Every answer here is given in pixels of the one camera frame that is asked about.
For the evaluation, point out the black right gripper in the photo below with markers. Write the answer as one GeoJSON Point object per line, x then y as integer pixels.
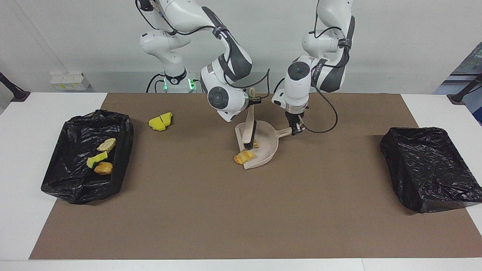
{"type": "Point", "coordinates": [249, 101]}

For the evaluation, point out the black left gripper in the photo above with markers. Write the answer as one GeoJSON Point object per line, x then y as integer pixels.
{"type": "Point", "coordinates": [296, 116]}

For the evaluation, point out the beige hand brush black bristles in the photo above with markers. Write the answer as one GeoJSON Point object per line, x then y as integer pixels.
{"type": "Point", "coordinates": [249, 130]}

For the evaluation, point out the beige plastic dustpan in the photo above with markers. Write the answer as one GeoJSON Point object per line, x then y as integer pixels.
{"type": "Point", "coordinates": [267, 143]}

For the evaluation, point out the large striped croissant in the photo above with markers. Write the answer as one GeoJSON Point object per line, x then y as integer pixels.
{"type": "Point", "coordinates": [244, 157]}

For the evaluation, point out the yellow sponge piece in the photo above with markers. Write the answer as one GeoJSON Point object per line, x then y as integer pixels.
{"type": "Point", "coordinates": [156, 124]}
{"type": "Point", "coordinates": [167, 118]}

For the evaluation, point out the small striped croissant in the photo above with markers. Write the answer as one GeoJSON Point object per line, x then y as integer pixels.
{"type": "Point", "coordinates": [107, 145]}

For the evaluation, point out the brown oval bread roll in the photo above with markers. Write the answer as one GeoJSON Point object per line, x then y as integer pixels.
{"type": "Point", "coordinates": [104, 168]}

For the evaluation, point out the notched yellow sponge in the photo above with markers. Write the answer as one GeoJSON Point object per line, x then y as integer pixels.
{"type": "Point", "coordinates": [96, 160]}

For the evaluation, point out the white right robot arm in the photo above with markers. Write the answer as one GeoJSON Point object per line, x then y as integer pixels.
{"type": "Point", "coordinates": [226, 99]}

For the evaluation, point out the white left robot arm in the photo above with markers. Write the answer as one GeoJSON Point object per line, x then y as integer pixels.
{"type": "Point", "coordinates": [297, 86]}

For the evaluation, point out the black bag lined bin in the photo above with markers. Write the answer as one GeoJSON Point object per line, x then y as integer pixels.
{"type": "Point", "coordinates": [429, 169]}
{"type": "Point", "coordinates": [67, 180]}

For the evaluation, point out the brown table mat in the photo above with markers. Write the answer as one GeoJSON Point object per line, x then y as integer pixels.
{"type": "Point", "coordinates": [241, 226]}

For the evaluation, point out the black stand foot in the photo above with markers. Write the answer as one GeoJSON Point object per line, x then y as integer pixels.
{"type": "Point", "coordinates": [461, 96]}
{"type": "Point", "coordinates": [17, 94]}

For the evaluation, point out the white wall socket box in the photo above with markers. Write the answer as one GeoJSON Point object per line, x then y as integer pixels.
{"type": "Point", "coordinates": [69, 81]}

